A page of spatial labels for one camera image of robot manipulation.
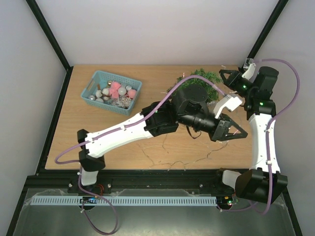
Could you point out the white glossy ball ornament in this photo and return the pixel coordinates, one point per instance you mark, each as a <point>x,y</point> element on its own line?
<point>122,91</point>

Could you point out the white cotton boll ornament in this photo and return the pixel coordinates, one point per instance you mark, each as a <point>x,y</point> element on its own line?
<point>103,93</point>

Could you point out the pink felt bow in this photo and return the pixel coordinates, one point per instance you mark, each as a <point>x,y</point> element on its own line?
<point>113,90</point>

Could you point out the light blue perforated basket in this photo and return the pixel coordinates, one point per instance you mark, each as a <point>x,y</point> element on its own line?
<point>99,81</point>

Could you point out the black frame post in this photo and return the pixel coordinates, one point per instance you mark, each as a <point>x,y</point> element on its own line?
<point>34,7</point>

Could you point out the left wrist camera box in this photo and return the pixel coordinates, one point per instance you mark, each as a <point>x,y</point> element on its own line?
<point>230,101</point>

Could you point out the white snowflake red ornament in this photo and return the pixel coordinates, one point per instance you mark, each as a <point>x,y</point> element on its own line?
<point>125,102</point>

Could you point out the small green christmas tree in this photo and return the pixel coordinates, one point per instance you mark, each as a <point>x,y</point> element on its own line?
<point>204,87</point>

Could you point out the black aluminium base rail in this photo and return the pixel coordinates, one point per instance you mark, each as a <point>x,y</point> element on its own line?
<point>110,181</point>

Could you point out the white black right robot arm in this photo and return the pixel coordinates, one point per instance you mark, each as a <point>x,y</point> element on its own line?
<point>263,182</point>

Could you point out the light blue slotted cable duct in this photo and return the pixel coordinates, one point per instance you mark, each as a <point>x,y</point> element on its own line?
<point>123,201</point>

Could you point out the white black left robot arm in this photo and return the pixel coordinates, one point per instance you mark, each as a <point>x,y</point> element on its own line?
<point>188,107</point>

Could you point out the pink pompom ornament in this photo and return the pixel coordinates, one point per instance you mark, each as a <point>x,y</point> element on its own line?
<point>132,93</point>

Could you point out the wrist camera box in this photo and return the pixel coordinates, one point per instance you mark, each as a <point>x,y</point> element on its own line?
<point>249,68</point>
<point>230,101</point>

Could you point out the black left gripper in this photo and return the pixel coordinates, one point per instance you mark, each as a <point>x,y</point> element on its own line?
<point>221,132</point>

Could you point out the matte white ball ornament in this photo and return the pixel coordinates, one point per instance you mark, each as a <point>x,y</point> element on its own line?
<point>99,100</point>

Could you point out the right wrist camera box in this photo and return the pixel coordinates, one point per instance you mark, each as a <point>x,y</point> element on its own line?
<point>249,68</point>

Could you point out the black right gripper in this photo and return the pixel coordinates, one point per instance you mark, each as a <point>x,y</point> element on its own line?
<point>235,79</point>

